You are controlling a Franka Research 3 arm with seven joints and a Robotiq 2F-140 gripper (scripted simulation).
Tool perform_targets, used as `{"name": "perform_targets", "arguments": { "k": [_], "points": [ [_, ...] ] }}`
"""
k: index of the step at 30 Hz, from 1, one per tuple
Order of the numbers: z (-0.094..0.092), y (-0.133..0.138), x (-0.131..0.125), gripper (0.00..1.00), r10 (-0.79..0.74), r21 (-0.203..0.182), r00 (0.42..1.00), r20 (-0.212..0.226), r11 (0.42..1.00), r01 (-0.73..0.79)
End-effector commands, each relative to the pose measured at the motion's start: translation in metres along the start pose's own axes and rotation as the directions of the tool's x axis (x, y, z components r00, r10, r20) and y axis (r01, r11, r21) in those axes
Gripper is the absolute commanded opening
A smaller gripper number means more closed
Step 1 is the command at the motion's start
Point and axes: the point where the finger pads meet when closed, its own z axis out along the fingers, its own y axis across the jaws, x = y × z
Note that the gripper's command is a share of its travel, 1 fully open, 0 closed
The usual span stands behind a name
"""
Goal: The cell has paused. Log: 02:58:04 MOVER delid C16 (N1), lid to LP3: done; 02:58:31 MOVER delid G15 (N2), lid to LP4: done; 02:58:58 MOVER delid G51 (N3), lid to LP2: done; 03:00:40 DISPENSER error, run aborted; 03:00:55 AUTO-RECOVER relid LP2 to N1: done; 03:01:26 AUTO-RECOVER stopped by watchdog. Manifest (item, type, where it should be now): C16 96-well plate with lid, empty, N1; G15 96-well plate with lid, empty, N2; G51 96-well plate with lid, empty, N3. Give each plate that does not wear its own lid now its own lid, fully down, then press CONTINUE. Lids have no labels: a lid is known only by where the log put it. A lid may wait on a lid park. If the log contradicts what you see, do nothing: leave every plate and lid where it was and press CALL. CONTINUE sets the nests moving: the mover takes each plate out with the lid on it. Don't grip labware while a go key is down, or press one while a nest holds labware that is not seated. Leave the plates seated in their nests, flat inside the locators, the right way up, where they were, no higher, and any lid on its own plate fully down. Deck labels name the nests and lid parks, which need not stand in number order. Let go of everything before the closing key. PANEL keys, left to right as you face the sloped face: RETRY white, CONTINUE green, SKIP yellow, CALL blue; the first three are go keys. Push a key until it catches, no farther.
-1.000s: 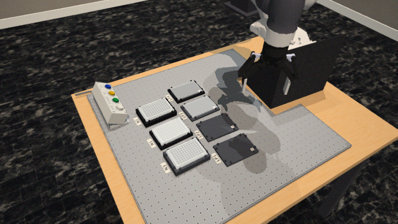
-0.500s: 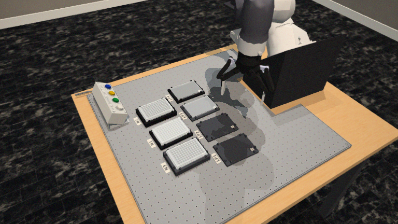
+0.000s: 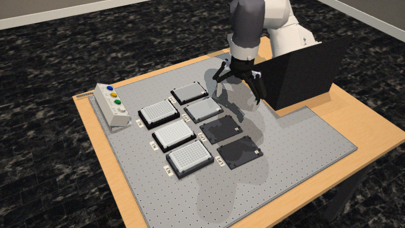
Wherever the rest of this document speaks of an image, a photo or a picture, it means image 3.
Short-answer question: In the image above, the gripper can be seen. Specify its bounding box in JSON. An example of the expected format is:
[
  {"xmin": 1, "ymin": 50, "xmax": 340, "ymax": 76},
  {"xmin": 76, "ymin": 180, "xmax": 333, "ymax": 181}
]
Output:
[{"xmin": 213, "ymin": 56, "xmax": 267, "ymax": 112}]

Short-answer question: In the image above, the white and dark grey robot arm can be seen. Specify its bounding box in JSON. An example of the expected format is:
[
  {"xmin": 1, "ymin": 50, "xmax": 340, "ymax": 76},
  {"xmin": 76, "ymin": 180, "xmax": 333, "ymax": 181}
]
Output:
[{"xmin": 227, "ymin": 0, "xmax": 322, "ymax": 60}]

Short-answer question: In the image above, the white button panel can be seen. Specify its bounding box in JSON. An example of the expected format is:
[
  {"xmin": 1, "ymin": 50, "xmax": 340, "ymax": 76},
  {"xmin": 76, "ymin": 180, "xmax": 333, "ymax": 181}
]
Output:
[{"xmin": 76, "ymin": 83, "xmax": 132, "ymax": 132}]

